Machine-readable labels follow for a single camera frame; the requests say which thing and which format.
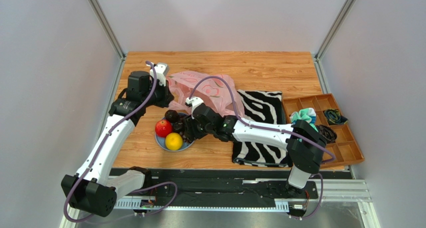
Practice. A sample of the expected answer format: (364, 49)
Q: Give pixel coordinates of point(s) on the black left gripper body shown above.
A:
(158, 96)

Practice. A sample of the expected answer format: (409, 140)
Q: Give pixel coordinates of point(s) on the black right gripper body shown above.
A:
(190, 128)

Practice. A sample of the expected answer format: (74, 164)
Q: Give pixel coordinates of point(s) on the dark red grape bunch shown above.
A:
(179, 127)

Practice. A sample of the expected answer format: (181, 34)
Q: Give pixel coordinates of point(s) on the pink peach-print plastic bag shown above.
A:
(219, 94)

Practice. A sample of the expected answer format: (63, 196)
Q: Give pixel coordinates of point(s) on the yellow lemon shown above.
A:
(174, 141)

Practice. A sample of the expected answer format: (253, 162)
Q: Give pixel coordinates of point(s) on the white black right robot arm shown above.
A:
(302, 143)

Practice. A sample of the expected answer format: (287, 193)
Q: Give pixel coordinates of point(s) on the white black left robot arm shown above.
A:
(90, 192)

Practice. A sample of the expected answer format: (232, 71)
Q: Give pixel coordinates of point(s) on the dark purple mangosteen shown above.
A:
(172, 116)

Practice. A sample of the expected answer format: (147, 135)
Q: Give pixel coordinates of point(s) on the red apple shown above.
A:
(163, 128)

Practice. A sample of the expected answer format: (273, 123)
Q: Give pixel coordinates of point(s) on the black white zebra towel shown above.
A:
(264, 107)

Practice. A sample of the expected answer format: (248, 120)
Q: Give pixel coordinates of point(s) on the teal white blue sock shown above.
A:
(307, 114)

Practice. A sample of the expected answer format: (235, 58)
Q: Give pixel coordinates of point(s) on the dark brown patterned cloth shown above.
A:
(327, 133)

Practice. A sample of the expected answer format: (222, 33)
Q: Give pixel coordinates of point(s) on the dark blue yellow patterned cloth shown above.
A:
(334, 117)

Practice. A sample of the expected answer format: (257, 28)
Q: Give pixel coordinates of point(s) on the wooden compartment tray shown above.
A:
(346, 150)

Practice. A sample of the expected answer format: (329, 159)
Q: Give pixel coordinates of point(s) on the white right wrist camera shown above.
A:
(193, 101)

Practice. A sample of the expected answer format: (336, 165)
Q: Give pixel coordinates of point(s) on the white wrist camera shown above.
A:
(158, 70)
(193, 101)

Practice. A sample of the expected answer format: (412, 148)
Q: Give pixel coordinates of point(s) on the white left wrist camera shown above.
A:
(158, 70)

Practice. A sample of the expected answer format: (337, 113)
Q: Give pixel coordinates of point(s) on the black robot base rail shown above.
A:
(209, 188)

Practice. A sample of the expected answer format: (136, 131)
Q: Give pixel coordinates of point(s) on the left aluminium frame post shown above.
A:
(98, 10)

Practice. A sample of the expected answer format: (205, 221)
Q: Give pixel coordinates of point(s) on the aluminium frame rail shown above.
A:
(339, 20)

